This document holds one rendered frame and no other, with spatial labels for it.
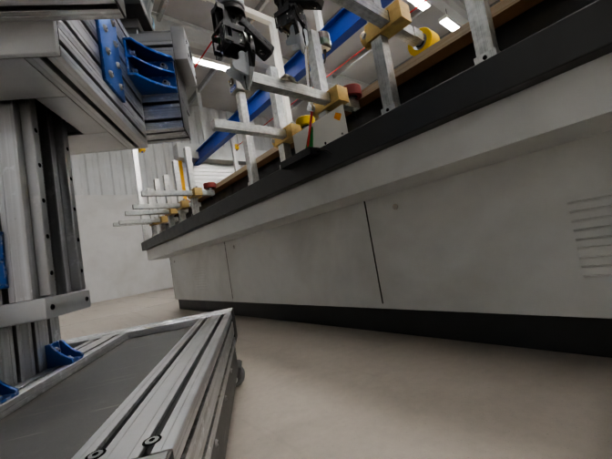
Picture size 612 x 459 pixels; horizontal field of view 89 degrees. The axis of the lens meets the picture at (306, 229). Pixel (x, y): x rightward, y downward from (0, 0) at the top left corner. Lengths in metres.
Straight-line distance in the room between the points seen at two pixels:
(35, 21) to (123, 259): 7.97
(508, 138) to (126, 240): 8.20
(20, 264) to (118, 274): 7.80
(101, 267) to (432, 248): 7.82
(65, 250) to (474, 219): 1.01
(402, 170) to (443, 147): 0.12
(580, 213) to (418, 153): 0.40
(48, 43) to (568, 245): 1.08
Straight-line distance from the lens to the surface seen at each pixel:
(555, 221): 0.99
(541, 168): 1.00
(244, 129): 1.16
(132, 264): 8.49
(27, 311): 0.65
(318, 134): 1.12
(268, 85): 0.95
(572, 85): 0.81
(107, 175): 8.83
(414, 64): 1.14
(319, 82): 1.17
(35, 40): 0.59
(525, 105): 0.82
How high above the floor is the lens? 0.37
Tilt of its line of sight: 4 degrees up
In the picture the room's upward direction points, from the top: 9 degrees counter-clockwise
